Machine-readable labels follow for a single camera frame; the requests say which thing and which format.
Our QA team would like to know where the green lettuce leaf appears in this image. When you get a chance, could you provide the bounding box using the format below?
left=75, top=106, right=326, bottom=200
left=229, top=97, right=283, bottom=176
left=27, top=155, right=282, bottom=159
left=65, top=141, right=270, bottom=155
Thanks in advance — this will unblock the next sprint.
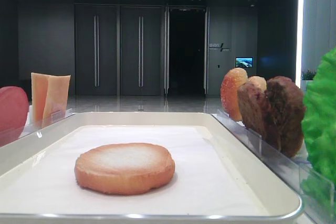
left=301, top=175, right=335, bottom=220
left=301, top=49, right=335, bottom=182

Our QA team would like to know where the round bread slice on tray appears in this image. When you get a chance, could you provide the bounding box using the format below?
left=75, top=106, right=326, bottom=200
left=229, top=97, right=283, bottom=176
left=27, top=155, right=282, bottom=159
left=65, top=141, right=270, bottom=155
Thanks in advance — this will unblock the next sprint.
left=75, top=143, right=175, bottom=195

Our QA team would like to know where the inner brown meat patty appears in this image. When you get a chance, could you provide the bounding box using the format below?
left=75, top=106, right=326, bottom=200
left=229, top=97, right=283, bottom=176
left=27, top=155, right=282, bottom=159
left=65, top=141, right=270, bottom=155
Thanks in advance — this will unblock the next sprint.
left=237, top=82, right=281, bottom=151

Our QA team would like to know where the brown meat patty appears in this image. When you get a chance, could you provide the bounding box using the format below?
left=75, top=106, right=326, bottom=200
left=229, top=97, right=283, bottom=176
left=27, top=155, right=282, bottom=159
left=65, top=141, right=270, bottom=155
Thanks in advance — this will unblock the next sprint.
left=266, top=76, right=306, bottom=157
left=237, top=82, right=281, bottom=151

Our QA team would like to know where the right orange cheese slice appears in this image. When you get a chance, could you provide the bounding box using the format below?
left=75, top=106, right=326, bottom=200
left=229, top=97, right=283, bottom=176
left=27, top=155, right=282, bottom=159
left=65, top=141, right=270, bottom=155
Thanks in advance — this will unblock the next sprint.
left=42, top=75, right=71, bottom=127

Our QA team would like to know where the orange cheese slice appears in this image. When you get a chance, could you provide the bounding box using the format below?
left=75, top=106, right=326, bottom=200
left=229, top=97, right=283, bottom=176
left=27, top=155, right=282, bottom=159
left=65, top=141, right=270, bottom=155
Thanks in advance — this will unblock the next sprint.
left=42, top=75, right=71, bottom=127
left=31, top=72, right=49, bottom=122

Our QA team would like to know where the outer brown meat patty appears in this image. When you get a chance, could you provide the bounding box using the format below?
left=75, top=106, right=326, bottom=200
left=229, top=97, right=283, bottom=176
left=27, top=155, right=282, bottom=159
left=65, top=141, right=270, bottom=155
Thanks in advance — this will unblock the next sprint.
left=266, top=76, right=306, bottom=157

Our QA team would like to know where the left orange cheese slice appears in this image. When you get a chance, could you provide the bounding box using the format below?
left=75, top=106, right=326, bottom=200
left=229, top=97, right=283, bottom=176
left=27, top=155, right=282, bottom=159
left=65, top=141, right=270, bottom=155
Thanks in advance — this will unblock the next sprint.
left=31, top=72, right=49, bottom=122

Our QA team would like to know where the red tomato slice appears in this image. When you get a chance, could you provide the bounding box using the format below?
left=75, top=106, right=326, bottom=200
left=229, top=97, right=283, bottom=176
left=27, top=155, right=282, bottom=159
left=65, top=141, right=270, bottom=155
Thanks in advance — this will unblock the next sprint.
left=1, top=86, right=29, bottom=147

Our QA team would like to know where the outer golden bun slice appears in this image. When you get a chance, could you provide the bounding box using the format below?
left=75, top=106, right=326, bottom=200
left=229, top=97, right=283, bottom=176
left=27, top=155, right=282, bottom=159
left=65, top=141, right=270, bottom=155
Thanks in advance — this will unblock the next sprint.
left=220, top=68, right=248, bottom=121

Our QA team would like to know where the golden bun slice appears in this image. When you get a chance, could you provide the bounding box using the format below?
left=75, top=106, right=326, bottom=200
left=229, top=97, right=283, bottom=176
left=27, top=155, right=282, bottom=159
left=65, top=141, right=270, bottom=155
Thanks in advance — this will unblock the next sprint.
left=220, top=68, right=248, bottom=121
left=248, top=76, right=267, bottom=92

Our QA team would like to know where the white metal tray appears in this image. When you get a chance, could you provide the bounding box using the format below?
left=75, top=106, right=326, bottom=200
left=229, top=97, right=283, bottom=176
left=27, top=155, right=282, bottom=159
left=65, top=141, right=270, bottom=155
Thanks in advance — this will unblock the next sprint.
left=1, top=112, right=303, bottom=223

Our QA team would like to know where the inner golden bun slice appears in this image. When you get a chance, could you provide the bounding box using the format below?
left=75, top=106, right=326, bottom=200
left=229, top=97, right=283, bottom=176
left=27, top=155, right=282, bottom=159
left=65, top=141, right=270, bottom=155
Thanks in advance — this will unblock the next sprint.
left=248, top=76, right=267, bottom=92

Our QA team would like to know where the left clear acrylic rack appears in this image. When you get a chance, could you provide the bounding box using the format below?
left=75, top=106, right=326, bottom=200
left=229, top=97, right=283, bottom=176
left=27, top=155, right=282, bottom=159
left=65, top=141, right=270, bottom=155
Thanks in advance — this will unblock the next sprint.
left=19, top=105, right=74, bottom=138

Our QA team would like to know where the clear acrylic rack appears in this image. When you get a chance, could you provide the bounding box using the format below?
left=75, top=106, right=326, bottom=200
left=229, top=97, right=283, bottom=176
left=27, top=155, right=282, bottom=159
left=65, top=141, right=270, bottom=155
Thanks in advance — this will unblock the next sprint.
left=213, top=110, right=335, bottom=223
left=19, top=105, right=74, bottom=138

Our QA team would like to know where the potted green plant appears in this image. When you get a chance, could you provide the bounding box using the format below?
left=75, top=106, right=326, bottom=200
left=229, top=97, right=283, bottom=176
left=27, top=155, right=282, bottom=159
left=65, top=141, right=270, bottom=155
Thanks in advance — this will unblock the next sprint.
left=301, top=69, right=317, bottom=81

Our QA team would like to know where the right clear acrylic rack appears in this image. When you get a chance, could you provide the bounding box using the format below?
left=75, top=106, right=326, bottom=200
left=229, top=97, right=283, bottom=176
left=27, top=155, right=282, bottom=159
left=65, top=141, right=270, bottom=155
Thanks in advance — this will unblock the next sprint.
left=213, top=110, right=335, bottom=223

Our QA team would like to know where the small wall display screen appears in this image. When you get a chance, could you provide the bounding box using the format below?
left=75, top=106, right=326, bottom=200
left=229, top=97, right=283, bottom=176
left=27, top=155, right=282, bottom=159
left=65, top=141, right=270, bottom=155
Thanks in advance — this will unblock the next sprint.
left=235, top=57, right=253, bottom=68

